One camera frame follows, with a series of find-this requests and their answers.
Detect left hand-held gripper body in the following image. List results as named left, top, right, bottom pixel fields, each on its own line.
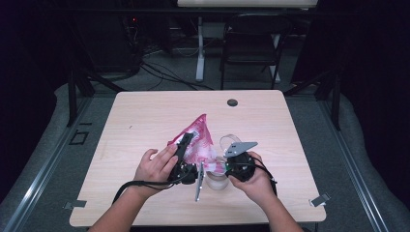
left=167, top=159, right=206, bottom=202

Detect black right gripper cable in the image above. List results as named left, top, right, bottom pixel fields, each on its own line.
left=252, top=159, right=278, bottom=198

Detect person's right hand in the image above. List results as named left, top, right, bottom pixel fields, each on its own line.
left=227, top=151, right=278, bottom=203

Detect metal floor rail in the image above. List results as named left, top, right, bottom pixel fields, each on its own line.
left=2, top=96, right=95, bottom=232
left=317, top=96, right=391, bottom=232

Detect white desk leg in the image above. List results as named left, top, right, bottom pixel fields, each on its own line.
left=194, top=16, right=207, bottom=83

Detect person's left hand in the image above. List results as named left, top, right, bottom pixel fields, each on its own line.
left=132, top=146, right=180, bottom=195

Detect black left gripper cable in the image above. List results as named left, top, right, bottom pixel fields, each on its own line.
left=111, top=172, right=192, bottom=205

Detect grey table edge clip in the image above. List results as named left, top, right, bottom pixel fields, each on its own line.
left=308, top=191, right=332, bottom=208
left=63, top=199, right=88, bottom=211

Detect red and white plastic bag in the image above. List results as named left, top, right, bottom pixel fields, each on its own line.
left=166, top=113, right=227, bottom=174

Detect clear jar with hinged lid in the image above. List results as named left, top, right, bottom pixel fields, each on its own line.
left=204, top=133, right=244, bottom=191

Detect black floor cables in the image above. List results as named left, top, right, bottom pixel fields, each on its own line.
left=138, top=60, right=215, bottom=92

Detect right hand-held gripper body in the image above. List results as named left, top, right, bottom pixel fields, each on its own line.
left=223, top=140, right=259, bottom=183

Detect black metal stand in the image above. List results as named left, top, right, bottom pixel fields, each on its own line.
left=66, top=62, right=127, bottom=128
left=282, top=68, right=342, bottom=131

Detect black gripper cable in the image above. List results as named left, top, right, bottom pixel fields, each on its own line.
left=252, top=159, right=278, bottom=198
left=111, top=172, right=192, bottom=205

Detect black folding chair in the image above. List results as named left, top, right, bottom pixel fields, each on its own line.
left=220, top=13, right=293, bottom=91

